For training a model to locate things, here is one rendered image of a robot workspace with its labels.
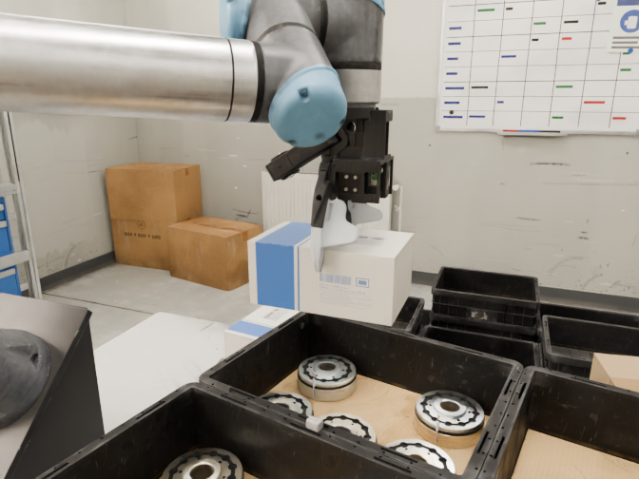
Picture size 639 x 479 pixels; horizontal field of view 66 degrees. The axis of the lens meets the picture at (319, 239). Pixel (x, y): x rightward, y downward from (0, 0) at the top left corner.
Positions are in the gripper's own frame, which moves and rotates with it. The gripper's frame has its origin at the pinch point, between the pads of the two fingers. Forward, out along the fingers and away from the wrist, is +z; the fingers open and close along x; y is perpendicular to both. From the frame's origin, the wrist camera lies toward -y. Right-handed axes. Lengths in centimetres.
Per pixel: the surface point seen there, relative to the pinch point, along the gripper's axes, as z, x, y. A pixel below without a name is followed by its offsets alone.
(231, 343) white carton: 35, 29, -35
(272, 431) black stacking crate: 19.7, -13.9, -2.8
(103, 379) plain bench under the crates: 41, 13, -60
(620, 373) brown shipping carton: 25, 28, 43
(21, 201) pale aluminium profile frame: 27, 102, -193
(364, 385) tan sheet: 27.8, 13.0, 1.8
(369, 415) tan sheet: 27.8, 4.9, 4.9
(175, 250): 90, 228, -206
